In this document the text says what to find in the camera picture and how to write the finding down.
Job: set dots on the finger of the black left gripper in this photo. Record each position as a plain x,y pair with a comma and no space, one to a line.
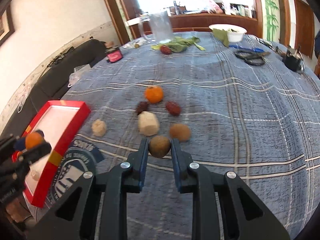
36,153
19,145

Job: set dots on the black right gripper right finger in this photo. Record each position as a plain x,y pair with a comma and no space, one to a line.
224,207

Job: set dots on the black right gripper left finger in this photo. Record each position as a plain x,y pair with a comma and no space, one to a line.
96,203

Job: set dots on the orange tangerine with stem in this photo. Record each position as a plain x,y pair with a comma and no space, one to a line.
33,139

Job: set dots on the small white peeled chunk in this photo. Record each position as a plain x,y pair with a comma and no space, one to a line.
99,128

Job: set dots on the brown round longan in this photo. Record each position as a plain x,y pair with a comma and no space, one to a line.
159,146
181,132

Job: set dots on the dark red jujube date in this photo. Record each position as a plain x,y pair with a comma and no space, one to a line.
173,108

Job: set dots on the person's left hand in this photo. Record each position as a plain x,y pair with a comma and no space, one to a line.
17,211

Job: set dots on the red shallow box tray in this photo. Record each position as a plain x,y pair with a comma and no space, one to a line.
59,120

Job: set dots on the black sofa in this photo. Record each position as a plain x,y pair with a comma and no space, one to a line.
50,84

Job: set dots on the white plastic bag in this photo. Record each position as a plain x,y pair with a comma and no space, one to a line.
77,74

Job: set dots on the dark jar pink label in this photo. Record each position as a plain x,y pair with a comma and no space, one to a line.
113,54

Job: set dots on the blue plaid tablecloth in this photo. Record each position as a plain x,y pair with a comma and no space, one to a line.
262,122

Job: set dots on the red date near greens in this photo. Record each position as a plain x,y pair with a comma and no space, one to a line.
165,50

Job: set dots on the clear glass beer mug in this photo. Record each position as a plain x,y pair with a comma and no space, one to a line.
160,26

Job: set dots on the black scissors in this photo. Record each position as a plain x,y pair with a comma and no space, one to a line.
251,57

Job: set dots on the green leafy vegetable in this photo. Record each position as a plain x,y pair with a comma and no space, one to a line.
179,44

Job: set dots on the black cup with tools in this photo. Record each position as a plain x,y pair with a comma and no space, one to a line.
293,60

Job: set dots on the blue pen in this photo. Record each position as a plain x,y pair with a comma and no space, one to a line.
256,50

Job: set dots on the green leaf over bowl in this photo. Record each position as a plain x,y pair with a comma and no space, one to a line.
222,36

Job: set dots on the white bowl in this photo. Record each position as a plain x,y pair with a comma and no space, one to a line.
234,33

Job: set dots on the dark wooden counter cabinet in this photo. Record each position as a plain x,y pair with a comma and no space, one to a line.
202,21

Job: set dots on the wooden door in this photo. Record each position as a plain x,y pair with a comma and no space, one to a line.
305,29

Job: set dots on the framed wall painting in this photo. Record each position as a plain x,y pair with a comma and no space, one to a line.
7,26

